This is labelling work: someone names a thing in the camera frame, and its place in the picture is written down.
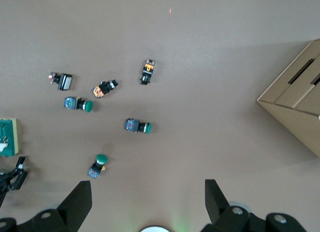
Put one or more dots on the black selector switch orange block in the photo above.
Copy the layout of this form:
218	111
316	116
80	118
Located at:
100	91

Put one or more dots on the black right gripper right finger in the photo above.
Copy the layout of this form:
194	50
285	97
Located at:
225	217

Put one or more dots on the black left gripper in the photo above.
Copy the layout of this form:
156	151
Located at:
3	184

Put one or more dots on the black switch orange contact block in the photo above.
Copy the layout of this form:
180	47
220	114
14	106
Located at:
148	71

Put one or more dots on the green mushroom pushbutton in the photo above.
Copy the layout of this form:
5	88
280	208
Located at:
71	103
96	169
132	124

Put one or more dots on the green load switch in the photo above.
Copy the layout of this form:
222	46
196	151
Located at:
8	139

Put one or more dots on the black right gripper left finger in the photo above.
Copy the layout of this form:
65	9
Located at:
70	212

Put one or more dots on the brown cardboard drawer box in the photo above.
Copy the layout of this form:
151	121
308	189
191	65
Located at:
295	117

